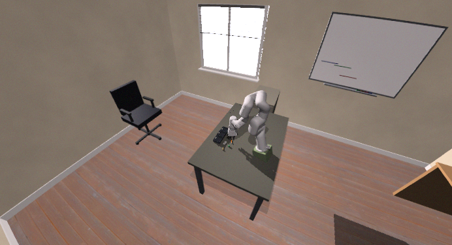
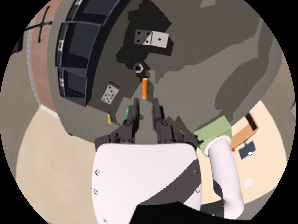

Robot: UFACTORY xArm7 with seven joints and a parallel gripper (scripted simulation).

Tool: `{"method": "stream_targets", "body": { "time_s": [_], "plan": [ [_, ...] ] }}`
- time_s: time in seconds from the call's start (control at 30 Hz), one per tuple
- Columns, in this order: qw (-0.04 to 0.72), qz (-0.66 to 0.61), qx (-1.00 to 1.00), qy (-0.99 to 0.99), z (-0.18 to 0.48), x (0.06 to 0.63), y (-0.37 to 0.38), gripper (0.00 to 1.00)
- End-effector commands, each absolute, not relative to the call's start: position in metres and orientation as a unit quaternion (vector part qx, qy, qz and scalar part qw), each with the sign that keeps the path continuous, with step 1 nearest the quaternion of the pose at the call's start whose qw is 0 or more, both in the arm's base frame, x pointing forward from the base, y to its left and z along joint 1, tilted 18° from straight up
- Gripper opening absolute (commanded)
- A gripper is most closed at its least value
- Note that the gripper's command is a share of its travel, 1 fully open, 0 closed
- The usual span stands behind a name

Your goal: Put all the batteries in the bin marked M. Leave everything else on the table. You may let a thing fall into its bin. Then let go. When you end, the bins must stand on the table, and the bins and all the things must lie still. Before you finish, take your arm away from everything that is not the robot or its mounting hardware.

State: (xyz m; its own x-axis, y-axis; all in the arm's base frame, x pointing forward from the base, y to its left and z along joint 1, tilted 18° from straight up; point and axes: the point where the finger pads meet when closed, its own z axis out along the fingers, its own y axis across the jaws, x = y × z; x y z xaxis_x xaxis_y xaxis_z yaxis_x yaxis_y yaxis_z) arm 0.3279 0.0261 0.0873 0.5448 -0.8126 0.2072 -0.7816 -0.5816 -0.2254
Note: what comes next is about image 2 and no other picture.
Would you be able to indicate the black and white domino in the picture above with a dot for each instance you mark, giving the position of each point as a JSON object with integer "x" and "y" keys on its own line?
{"x": 110, "y": 93}
{"x": 152, "y": 38}

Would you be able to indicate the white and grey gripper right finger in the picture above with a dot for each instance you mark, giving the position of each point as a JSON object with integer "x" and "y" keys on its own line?
{"x": 165, "y": 132}

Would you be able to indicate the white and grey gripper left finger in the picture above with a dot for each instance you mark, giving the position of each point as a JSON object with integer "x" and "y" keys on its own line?
{"x": 126, "y": 132}

